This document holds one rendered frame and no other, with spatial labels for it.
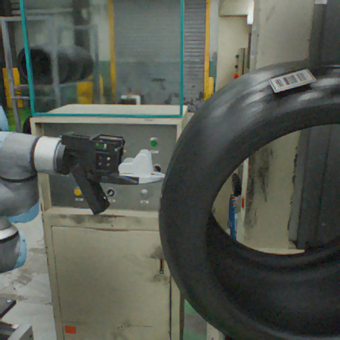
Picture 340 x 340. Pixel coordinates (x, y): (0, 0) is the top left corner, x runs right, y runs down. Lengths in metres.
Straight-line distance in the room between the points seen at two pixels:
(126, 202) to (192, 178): 0.84
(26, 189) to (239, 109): 0.46
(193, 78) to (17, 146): 9.47
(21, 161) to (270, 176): 0.62
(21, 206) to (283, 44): 0.71
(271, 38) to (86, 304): 1.24
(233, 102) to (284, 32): 0.40
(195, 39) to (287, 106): 9.58
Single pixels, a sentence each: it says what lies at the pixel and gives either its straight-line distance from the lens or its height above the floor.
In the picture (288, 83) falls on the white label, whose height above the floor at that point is 1.44.
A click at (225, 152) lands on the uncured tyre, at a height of 1.33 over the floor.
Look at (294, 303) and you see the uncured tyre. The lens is 0.97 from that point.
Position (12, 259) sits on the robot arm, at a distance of 1.23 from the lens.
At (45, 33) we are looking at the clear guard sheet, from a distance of 1.37.
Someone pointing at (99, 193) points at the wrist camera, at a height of 1.21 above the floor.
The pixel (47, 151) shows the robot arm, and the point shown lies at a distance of 0.73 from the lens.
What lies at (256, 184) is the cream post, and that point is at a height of 1.14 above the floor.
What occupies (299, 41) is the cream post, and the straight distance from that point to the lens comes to 0.97.
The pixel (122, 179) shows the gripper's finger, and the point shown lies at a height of 1.25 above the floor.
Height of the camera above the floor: 1.47
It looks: 18 degrees down
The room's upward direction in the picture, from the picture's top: straight up
